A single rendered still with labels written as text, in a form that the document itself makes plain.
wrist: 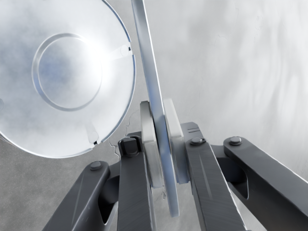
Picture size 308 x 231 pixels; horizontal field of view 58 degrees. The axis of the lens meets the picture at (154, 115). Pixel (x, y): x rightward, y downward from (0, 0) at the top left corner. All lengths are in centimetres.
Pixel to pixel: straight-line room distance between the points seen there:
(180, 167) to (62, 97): 35
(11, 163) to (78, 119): 34
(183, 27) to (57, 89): 81
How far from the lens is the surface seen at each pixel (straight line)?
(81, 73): 50
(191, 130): 17
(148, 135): 15
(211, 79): 139
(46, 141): 49
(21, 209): 86
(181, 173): 16
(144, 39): 18
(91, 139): 53
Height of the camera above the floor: 72
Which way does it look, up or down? 42 degrees down
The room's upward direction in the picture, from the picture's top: 101 degrees clockwise
